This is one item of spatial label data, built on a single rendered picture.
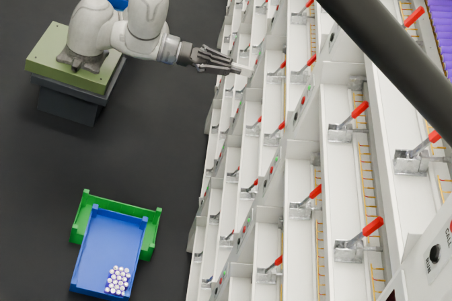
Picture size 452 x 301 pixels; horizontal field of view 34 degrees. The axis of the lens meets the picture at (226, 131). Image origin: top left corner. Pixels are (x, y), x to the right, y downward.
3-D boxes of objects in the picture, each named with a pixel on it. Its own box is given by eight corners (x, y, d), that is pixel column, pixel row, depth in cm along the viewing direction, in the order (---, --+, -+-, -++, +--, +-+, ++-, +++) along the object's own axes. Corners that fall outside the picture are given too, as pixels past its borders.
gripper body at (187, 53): (176, 54, 233) (205, 62, 234) (173, 69, 227) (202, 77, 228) (182, 34, 229) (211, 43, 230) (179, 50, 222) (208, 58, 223)
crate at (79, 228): (68, 242, 267) (71, 228, 262) (81, 202, 282) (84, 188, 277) (149, 262, 270) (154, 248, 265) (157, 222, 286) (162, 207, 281)
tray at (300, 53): (284, 144, 163) (288, 94, 154) (286, 6, 210) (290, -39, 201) (377, 150, 162) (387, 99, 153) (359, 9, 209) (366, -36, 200)
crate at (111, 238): (126, 304, 254) (130, 297, 247) (68, 290, 251) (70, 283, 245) (145, 226, 270) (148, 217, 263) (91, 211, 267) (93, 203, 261)
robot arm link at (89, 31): (64, 31, 308) (73, -14, 295) (107, 37, 314) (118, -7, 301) (66, 54, 296) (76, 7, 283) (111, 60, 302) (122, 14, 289)
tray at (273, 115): (256, 205, 175) (259, 162, 167) (264, 62, 222) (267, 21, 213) (342, 211, 175) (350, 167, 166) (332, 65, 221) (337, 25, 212)
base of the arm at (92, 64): (51, 65, 297) (54, 54, 294) (68, 39, 315) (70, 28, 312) (95, 80, 298) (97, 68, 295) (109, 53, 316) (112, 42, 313)
